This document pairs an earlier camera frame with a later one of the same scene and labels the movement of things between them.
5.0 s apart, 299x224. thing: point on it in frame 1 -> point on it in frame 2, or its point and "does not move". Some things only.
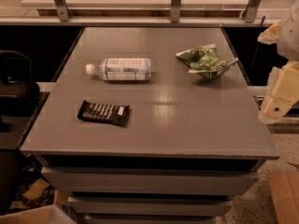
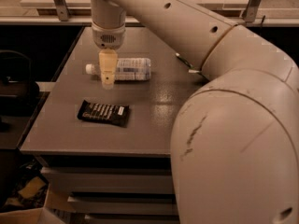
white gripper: (290, 36) -> (107, 37)
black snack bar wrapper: (115, 114) does not move
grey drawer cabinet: (150, 125) does not move
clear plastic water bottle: (122, 69) does not move
